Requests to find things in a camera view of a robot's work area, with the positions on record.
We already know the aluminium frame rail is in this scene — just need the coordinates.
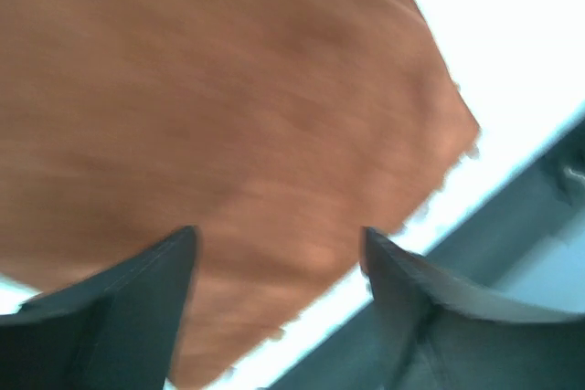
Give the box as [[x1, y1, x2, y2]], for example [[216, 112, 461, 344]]
[[273, 111, 584, 389]]

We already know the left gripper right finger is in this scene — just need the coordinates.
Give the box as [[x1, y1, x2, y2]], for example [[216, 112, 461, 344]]
[[362, 227, 584, 390]]

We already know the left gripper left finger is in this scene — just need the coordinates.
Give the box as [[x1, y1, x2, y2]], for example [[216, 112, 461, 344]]
[[1, 226, 197, 390]]

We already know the brown towel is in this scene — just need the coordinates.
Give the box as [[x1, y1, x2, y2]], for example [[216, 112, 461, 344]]
[[1, 0, 479, 389]]

